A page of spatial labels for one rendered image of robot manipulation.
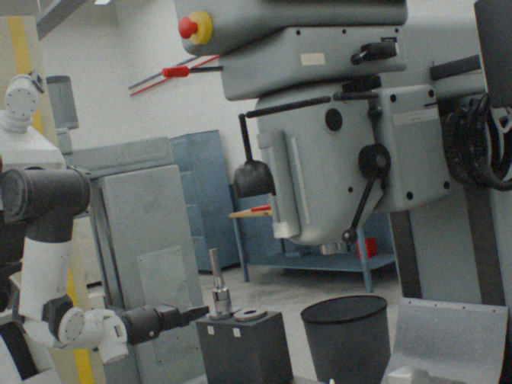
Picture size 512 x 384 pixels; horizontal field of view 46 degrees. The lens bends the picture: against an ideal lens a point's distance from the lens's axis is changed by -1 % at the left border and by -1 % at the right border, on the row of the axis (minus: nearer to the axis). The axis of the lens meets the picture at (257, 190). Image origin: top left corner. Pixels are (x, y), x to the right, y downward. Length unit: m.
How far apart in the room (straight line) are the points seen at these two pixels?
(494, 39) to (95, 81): 10.05
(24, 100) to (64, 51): 9.62
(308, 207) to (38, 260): 0.54
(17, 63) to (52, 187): 1.67
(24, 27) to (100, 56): 8.30
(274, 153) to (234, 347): 0.64
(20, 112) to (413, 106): 0.83
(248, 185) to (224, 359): 0.75
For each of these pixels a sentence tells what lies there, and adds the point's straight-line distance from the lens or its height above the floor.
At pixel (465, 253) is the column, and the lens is 1.56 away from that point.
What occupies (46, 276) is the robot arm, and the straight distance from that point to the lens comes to 1.27.
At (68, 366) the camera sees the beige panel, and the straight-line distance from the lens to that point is 2.88.
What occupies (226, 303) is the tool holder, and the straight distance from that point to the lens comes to 1.70.
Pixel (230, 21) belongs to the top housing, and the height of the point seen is 1.75.
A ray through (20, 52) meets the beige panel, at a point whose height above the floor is 2.14.
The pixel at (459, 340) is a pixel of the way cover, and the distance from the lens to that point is 1.59.
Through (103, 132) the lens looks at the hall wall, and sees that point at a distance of 10.92.
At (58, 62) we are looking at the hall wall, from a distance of 10.88.
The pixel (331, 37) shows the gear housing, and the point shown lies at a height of 1.70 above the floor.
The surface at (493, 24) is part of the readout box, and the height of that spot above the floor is 1.67.
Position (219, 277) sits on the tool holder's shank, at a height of 1.20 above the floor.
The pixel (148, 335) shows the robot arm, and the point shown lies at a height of 1.11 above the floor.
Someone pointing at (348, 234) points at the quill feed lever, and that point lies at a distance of 1.15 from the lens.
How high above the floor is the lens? 1.50
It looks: 3 degrees down
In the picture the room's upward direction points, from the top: 10 degrees counter-clockwise
